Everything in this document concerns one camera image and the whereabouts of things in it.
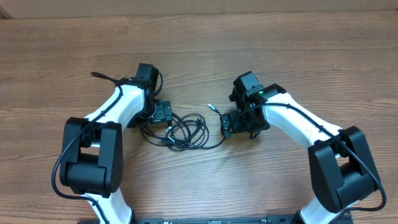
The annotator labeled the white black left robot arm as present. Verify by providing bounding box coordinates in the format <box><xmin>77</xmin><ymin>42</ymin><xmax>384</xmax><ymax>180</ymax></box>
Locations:
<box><xmin>51</xmin><ymin>74</ymin><xmax>163</xmax><ymax>223</ymax></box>

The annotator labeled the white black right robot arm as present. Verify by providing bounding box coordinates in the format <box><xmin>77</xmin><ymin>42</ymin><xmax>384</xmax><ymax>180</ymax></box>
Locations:
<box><xmin>221</xmin><ymin>84</ymin><xmax>386</xmax><ymax>223</ymax></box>

